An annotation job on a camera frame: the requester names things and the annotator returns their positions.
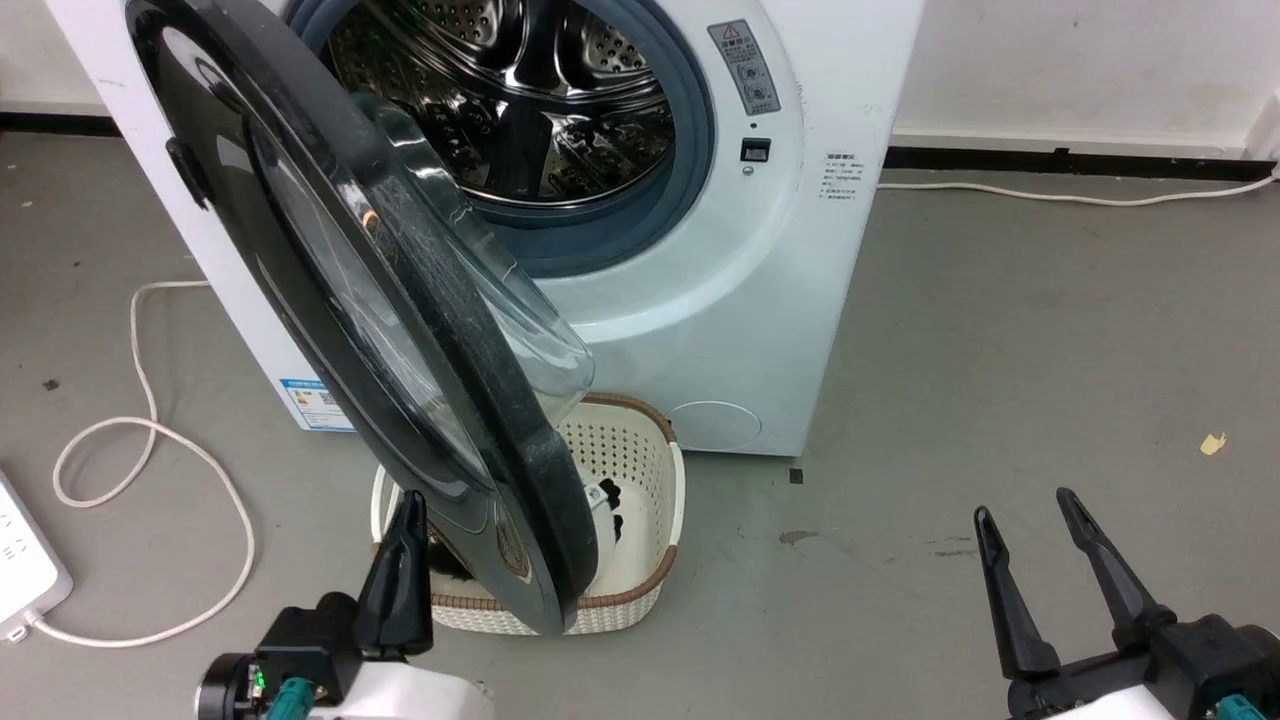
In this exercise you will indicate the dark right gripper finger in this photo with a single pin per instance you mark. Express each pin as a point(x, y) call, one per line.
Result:
point(1012, 600)
point(1115, 570)

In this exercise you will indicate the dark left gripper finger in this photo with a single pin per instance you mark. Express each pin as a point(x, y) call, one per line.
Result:
point(395, 590)

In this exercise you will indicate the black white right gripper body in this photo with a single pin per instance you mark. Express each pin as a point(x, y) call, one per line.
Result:
point(1085, 690)

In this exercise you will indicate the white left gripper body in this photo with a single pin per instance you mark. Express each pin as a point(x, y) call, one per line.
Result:
point(410, 692)

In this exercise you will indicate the black round washing machine door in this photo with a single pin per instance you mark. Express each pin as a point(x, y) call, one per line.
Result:
point(330, 180)

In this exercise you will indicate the white front-load washing machine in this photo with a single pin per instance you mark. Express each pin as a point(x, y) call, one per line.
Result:
point(740, 300)

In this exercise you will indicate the grey-blue rubber door gasket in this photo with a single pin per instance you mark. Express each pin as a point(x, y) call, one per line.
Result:
point(650, 215)

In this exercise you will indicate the steel washing machine drum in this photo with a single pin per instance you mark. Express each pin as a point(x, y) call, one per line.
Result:
point(520, 90)

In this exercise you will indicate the black door latch socket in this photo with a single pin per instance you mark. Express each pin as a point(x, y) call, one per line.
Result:
point(755, 150)

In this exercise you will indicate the yellow paper scrap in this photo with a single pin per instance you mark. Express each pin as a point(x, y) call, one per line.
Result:
point(1213, 444)

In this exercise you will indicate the blue white energy label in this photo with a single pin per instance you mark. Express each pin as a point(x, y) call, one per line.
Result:
point(315, 405)

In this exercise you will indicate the black and white plush toy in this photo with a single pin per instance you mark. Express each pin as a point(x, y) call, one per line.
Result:
point(605, 500)

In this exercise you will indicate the white laundry basket brown rim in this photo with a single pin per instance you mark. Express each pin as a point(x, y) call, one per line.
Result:
point(640, 470)

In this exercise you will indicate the round drain filter cover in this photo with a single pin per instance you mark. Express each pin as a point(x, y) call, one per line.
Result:
point(715, 426)

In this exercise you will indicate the white power strip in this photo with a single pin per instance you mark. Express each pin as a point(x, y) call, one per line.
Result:
point(22, 560)

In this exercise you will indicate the small printed text label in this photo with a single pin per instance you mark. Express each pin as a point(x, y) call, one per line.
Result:
point(841, 176)

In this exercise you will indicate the grey warning sticker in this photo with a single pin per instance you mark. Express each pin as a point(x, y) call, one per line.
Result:
point(745, 68)

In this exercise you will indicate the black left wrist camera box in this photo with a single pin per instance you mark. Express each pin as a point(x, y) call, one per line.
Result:
point(300, 640)

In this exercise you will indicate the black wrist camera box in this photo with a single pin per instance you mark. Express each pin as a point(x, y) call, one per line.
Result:
point(1220, 655)
point(300, 640)

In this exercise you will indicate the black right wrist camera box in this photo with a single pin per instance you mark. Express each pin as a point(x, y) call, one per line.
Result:
point(1220, 655)

